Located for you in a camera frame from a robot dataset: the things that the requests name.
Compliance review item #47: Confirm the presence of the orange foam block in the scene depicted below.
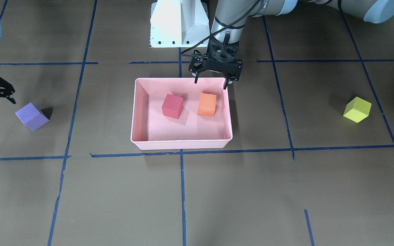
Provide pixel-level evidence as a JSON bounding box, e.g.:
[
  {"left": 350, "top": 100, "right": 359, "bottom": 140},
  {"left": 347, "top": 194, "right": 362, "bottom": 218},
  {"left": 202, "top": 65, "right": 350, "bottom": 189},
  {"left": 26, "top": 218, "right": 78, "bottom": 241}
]
[{"left": 197, "top": 93, "right": 217, "bottom": 117}]

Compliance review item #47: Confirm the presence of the yellow-green foam block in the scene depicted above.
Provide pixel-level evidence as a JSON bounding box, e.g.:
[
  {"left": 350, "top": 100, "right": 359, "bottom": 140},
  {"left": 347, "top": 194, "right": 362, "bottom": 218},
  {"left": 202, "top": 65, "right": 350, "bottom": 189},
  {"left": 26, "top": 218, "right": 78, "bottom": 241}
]
[{"left": 343, "top": 97, "right": 372, "bottom": 123}]

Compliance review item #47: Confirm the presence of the pink plastic bin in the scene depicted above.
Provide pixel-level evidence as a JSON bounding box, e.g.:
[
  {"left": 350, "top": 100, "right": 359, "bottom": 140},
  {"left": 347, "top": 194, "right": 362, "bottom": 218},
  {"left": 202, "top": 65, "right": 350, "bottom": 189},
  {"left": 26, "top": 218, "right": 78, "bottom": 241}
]
[{"left": 130, "top": 77, "right": 233, "bottom": 150}]

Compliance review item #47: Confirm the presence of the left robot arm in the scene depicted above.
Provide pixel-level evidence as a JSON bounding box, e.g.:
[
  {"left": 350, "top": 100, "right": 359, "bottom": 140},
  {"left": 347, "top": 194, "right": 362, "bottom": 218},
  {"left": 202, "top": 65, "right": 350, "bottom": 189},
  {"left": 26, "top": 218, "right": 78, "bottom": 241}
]
[{"left": 180, "top": 0, "right": 394, "bottom": 89}]

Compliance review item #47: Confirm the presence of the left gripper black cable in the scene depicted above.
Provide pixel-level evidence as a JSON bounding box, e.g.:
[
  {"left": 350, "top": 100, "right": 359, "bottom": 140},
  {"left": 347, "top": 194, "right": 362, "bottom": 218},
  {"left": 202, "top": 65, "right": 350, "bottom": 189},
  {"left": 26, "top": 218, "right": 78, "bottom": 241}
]
[{"left": 180, "top": 0, "right": 262, "bottom": 57}]

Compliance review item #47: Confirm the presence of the white metal pedestal base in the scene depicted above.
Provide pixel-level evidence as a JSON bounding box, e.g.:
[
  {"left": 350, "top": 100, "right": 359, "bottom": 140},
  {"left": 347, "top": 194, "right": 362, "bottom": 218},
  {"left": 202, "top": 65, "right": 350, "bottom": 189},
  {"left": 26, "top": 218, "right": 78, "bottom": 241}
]
[{"left": 149, "top": 0, "right": 210, "bottom": 48}]

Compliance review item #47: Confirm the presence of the red foam block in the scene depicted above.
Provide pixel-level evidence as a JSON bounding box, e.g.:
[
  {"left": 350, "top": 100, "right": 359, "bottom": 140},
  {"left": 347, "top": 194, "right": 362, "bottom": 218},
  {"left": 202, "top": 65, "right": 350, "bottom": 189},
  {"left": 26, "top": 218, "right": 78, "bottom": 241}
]
[{"left": 162, "top": 94, "right": 184, "bottom": 119}]

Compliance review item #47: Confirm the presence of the purple foam block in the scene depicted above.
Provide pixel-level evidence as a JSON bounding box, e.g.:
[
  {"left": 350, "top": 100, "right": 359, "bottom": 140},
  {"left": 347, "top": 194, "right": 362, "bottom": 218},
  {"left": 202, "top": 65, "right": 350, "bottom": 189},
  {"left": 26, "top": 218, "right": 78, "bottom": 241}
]
[{"left": 15, "top": 102, "right": 50, "bottom": 131}]

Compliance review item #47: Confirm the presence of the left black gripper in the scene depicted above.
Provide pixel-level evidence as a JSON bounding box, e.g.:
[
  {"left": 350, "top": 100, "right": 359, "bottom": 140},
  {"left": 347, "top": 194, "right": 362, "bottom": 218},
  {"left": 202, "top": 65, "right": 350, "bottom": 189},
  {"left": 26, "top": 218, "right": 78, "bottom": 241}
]
[{"left": 188, "top": 37, "right": 243, "bottom": 90}]

